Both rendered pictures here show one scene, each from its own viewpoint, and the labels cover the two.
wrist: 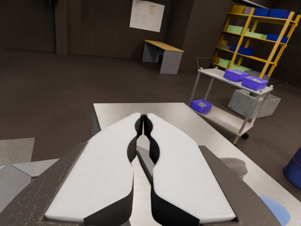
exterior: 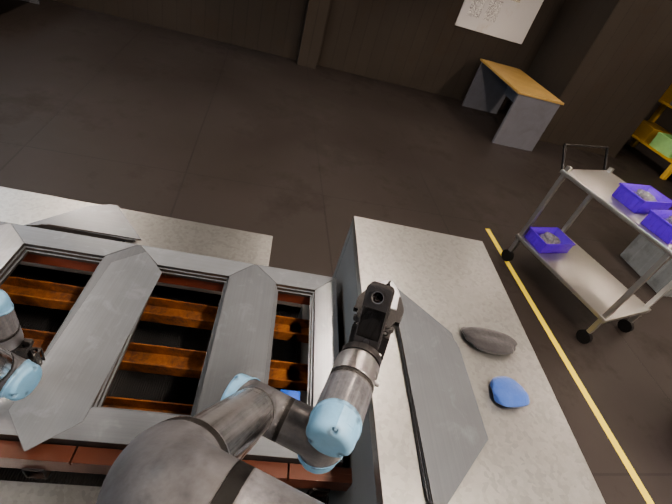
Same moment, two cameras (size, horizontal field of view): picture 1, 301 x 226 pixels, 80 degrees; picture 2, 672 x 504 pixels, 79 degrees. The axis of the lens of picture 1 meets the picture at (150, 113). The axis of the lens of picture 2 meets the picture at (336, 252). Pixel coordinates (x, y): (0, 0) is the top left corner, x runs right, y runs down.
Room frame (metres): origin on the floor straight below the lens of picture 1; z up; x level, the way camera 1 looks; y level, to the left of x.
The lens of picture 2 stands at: (-0.53, -0.04, 2.00)
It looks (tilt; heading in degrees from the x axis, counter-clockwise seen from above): 39 degrees down; 15
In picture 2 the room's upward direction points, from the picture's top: 19 degrees clockwise
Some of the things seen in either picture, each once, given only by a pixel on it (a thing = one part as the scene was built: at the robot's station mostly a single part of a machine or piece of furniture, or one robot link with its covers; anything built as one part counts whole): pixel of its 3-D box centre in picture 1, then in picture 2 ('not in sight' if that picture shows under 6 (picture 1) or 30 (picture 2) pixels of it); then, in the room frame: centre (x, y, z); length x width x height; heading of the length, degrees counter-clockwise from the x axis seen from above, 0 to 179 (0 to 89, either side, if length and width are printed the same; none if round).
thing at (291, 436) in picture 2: not in sight; (315, 435); (-0.18, -0.02, 1.34); 0.11 x 0.08 x 0.11; 97
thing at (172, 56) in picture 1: (160, 56); (506, 103); (6.56, 0.07, 0.38); 1.46 x 0.74 x 0.77; 33
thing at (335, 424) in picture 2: not in sight; (339, 412); (-0.18, -0.04, 1.43); 0.11 x 0.08 x 0.09; 7
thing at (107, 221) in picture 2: not in sight; (92, 219); (0.36, 1.25, 0.77); 0.45 x 0.20 x 0.04; 119
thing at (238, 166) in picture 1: (227, 167); (490, 340); (0.56, -0.34, 1.06); 0.20 x 0.10 x 0.03; 114
